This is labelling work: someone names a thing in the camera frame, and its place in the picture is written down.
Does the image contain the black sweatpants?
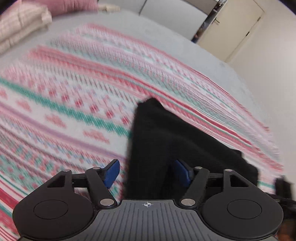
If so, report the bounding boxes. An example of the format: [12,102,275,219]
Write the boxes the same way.
[125,98,258,200]

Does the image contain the red green patterned knit blanket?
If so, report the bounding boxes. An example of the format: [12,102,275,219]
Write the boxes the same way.
[1,23,283,240]

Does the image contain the white grey wardrobe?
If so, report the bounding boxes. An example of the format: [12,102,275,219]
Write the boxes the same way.
[99,0,219,40]

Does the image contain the cream door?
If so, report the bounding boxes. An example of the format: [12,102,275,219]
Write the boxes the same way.
[197,0,264,62]

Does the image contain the small beige cloth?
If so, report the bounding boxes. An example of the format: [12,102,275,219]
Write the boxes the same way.
[98,4,120,13]

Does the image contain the mauve pillow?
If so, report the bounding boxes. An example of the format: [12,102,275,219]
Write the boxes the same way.
[35,0,98,16]

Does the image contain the beige striped pillow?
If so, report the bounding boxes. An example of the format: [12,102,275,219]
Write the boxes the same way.
[1,2,52,54]

